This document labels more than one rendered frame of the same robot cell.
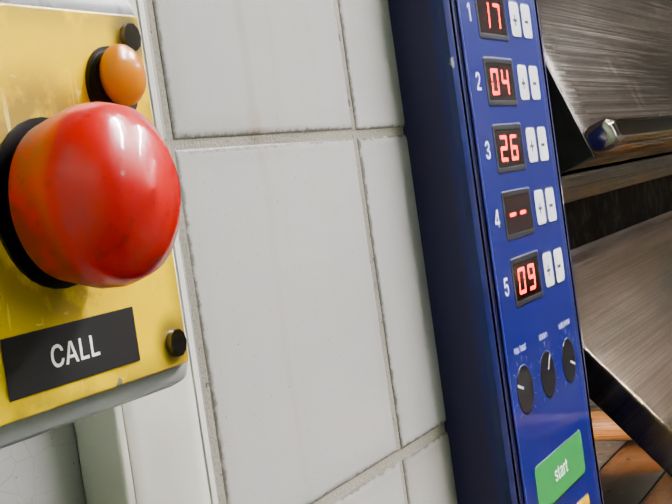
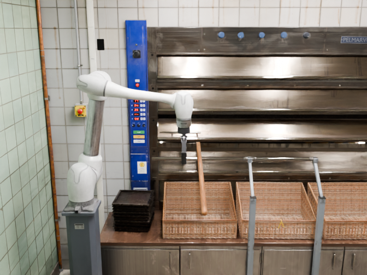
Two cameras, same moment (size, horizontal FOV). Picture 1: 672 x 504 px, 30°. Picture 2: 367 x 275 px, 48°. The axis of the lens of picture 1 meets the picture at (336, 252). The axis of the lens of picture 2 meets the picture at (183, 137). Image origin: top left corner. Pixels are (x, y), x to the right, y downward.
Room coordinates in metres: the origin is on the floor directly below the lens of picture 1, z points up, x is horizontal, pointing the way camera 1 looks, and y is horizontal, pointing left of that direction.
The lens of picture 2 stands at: (-0.44, -3.18, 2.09)
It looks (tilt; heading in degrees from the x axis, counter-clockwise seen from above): 15 degrees down; 63
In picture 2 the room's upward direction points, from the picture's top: straight up
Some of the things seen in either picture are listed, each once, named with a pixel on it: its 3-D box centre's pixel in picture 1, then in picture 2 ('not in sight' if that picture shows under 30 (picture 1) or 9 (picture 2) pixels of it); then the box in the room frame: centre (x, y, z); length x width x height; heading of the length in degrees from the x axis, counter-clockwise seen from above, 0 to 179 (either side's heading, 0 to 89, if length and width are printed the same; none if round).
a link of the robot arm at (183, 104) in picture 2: not in sight; (183, 103); (0.66, -0.99, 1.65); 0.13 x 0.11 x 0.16; 60
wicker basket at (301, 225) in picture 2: not in sight; (273, 208); (1.54, -0.80, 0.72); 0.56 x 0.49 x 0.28; 152
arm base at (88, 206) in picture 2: not in sight; (81, 203); (0.07, -0.73, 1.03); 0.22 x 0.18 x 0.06; 63
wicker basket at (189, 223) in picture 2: not in sight; (198, 208); (1.02, -0.53, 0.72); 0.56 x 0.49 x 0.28; 154
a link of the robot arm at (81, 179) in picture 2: not in sight; (80, 180); (0.08, -0.70, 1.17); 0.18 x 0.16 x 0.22; 60
